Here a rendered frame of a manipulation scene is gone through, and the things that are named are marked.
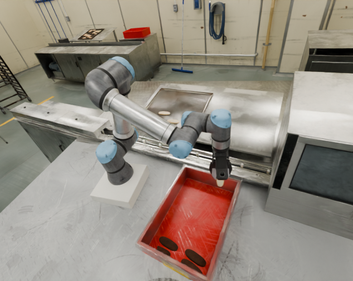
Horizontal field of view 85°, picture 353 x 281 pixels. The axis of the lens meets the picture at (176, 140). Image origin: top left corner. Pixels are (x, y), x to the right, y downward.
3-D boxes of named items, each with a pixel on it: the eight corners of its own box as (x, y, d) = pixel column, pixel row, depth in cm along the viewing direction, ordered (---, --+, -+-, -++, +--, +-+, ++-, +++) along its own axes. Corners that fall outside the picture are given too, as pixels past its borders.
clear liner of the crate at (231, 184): (138, 253, 86) (132, 243, 80) (185, 173, 117) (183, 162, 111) (210, 294, 72) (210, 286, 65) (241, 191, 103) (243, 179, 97)
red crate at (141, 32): (123, 38, 430) (122, 32, 422) (132, 34, 454) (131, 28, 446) (143, 37, 411) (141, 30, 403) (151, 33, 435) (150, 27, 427)
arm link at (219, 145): (231, 142, 74) (209, 142, 75) (230, 151, 77) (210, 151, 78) (230, 130, 79) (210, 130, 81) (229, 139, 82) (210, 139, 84)
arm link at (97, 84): (65, 77, 65) (192, 150, 62) (89, 63, 72) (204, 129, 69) (72, 101, 74) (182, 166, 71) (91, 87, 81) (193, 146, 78)
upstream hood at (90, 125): (13, 116, 206) (8, 109, 200) (29, 107, 217) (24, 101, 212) (97, 139, 153) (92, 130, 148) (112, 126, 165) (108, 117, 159)
